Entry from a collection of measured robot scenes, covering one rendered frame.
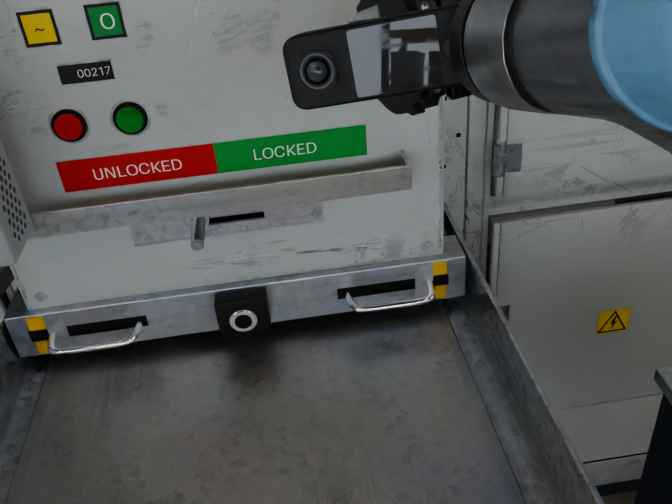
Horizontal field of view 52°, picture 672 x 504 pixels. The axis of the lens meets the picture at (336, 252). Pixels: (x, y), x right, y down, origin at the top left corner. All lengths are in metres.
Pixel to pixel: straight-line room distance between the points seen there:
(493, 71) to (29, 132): 0.51
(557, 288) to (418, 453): 0.62
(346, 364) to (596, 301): 0.63
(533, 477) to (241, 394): 0.32
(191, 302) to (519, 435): 0.39
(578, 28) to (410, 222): 0.52
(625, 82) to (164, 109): 0.51
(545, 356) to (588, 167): 0.39
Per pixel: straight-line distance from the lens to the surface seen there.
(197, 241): 0.72
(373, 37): 0.43
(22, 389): 0.89
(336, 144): 0.74
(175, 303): 0.82
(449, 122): 1.06
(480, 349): 0.82
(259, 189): 0.71
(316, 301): 0.83
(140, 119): 0.72
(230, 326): 0.82
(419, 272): 0.83
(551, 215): 1.17
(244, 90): 0.71
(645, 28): 0.29
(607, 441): 1.62
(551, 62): 0.33
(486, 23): 0.37
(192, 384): 0.82
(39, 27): 0.71
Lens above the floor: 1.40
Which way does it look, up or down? 34 degrees down
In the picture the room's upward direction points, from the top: 5 degrees counter-clockwise
